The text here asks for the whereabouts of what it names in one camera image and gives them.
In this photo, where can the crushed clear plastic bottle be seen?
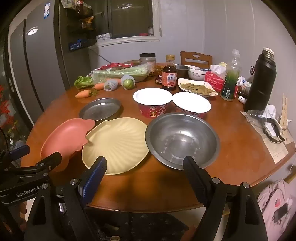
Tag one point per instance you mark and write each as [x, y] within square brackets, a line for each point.
[255, 118]

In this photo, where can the blue box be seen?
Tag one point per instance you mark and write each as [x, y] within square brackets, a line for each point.
[75, 45]

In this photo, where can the pink cloth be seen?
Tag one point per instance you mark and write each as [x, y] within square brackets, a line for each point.
[277, 194]

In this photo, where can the person's left hand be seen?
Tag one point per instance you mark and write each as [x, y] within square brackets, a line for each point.
[23, 212]

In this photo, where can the small jar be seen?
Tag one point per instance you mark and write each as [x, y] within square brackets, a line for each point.
[150, 30]

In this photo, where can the grey refrigerator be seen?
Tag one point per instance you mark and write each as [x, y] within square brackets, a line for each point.
[41, 64]

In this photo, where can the plate of green vegetables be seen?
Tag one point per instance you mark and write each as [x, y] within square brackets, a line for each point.
[196, 88]

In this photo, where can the crumpled white tissue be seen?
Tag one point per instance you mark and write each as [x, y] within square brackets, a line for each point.
[271, 111]

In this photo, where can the black thermos flask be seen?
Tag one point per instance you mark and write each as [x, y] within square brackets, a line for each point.
[261, 81]

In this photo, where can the black fridge side rack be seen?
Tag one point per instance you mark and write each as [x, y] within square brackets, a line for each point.
[79, 25]

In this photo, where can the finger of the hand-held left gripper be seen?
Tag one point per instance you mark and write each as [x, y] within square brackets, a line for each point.
[54, 158]
[19, 151]

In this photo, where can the glass chili sauce jar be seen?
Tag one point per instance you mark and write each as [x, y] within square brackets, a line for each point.
[158, 76]

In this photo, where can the large steel bowl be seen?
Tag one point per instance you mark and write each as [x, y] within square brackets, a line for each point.
[180, 139]

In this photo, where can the sauce bottle with red label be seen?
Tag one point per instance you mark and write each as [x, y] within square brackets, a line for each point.
[169, 78]

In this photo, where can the carrot with green top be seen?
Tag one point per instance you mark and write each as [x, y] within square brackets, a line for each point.
[82, 94]

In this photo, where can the small metal pot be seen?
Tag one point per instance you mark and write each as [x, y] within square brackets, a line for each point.
[181, 70]

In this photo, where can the pink plastic plate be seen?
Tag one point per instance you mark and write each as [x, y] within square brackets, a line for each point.
[62, 139]

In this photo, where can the fruit in foam net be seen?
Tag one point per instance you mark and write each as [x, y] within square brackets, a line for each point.
[128, 83]
[110, 85]

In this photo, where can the black phone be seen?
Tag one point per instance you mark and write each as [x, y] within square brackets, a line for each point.
[280, 212]

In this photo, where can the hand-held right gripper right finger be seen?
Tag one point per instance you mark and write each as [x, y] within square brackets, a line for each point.
[196, 183]

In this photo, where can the white ceramic bowl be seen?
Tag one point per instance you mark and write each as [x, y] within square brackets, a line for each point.
[196, 74]

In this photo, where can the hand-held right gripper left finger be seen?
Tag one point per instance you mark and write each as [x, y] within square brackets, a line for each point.
[92, 183]

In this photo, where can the red snack bag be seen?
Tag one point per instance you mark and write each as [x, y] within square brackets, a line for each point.
[115, 66]

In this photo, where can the celery in plastic bag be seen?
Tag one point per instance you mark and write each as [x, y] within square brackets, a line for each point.
[120, 73]

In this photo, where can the white box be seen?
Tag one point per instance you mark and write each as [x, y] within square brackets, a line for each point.
[103, 37]

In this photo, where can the red tissue box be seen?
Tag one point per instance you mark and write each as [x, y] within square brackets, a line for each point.
[214, 82]

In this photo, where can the wooden chair with cutout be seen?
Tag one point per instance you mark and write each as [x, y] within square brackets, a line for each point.
[196, 57]

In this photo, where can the paper sheet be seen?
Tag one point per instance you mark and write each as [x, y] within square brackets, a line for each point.
[275, 150]

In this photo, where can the roll of tape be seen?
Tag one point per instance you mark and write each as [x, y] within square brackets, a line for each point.
[222, 64]

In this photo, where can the window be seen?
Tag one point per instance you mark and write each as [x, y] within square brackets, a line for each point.
[129, 18]

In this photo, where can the orange carrot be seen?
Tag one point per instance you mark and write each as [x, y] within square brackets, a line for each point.
[99, 86]
[116, 80]

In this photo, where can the wooden sticks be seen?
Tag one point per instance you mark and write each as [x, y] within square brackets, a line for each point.
[284, 111]

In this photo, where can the small white bottle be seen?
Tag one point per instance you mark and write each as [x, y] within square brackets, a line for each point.
[242, 99]

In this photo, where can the dark dried flowers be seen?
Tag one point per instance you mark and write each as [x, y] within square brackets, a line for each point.
[252, 70]

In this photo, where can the yellow shell-shaped plate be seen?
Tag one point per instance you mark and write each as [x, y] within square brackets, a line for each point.
[115, 143]

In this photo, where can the shallow metal plate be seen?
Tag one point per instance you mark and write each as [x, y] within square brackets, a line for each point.
[99, 109]

